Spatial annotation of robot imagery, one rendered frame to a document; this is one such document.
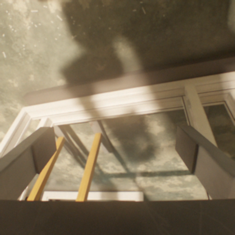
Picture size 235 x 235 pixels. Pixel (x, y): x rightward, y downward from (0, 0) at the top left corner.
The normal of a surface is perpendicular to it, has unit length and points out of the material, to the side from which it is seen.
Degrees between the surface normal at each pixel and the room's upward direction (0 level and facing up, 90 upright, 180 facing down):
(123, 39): 0
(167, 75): 0
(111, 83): 0
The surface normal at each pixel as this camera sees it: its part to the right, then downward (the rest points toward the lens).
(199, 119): -0.27, -0.65
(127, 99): -0.08, 0.75
